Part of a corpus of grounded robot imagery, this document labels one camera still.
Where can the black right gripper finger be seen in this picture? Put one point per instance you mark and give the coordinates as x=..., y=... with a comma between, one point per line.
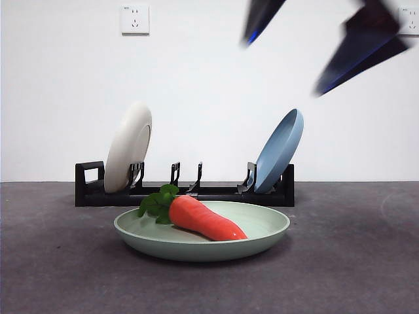
x=262, y=16
x=363, y=49

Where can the orange carrot with green leaves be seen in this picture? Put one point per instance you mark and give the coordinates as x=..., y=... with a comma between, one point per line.
x=203, y=219

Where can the green plate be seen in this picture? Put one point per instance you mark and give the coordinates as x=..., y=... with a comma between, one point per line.
x=196, y=252

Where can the blue plate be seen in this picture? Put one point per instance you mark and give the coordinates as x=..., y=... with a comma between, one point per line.
x=278, y=153

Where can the cream plate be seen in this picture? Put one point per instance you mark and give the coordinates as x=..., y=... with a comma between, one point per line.
x=127, y=147

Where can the black plate rack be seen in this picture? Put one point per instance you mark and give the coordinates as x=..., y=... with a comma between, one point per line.
x=88, y=196

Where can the white wall socket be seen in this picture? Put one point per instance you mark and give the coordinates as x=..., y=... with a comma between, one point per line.
x=135, y=19
x=410, y=18

